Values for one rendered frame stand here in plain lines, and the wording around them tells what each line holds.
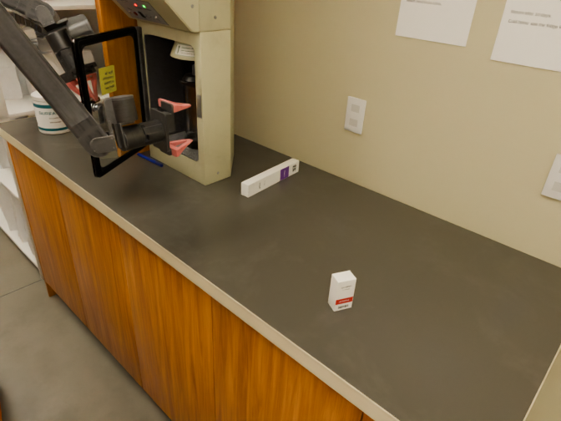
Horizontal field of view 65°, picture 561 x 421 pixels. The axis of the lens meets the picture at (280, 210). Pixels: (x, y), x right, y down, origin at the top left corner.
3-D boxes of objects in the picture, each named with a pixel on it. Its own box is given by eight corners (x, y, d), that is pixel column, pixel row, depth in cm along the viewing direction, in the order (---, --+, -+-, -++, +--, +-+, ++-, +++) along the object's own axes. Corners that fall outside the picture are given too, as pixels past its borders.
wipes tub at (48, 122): (65, 122, 188) (58, 86, 180) (79, 129, 180) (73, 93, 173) (33, 128, 179) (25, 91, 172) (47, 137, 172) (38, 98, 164)
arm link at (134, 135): (113, 150, 107) (125, 153, 103) (107, 123, 104) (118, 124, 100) (138, 144, 111) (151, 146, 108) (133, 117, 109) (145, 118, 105)
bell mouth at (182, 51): (203, 48, 150) (202, 31, 147) (238, 57, 140) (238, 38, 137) (159, 53, 138) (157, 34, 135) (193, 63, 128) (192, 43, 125)
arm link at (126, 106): (90, 148, 107) (92, 154, 100) (78, 100, 103) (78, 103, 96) (140, 139, 112) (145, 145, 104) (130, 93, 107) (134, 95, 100)
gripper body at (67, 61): (73, 78, 133) (59, 54, 130) (98, 67, 129) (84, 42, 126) (58, 83, 127) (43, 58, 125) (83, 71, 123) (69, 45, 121)
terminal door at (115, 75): (148, 144, 157) (136, 25, 138) (97, 180, 132) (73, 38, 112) (146, 144, 158) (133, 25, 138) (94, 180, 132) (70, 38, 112)
